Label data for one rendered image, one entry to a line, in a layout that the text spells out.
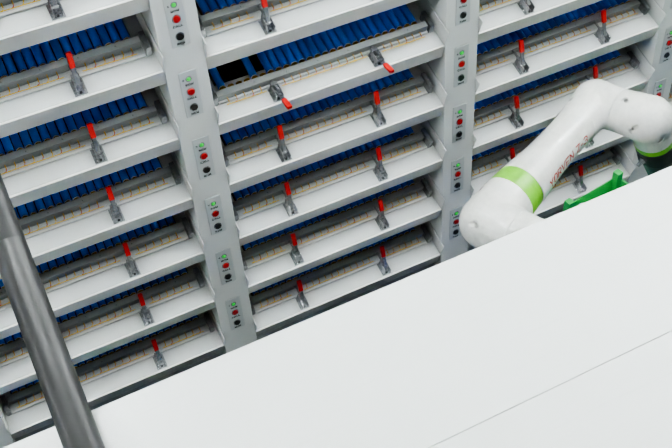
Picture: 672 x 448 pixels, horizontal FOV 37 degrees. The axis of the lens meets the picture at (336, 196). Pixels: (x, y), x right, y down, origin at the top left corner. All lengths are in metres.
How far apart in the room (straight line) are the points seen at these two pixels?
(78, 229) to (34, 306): 1.67
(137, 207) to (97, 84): 0.37
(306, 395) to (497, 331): 0.15
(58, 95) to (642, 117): 1.24
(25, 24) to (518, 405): 1.52
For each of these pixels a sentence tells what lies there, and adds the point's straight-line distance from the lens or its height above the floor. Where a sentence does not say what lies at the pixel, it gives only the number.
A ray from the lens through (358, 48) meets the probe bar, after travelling 2.42.
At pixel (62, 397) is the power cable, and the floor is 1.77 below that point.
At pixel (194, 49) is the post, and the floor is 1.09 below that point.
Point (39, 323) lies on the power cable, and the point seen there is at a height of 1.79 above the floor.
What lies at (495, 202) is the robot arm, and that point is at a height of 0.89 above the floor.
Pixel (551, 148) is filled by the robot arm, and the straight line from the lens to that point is 2.18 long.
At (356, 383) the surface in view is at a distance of 0.72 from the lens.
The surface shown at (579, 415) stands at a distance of 0.71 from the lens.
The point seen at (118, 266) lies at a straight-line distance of 2.53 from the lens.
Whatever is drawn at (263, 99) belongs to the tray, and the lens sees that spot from 2.34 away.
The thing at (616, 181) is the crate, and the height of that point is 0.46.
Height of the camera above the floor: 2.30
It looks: 43 degrees down
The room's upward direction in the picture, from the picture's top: 5 degrees counter-clockwise
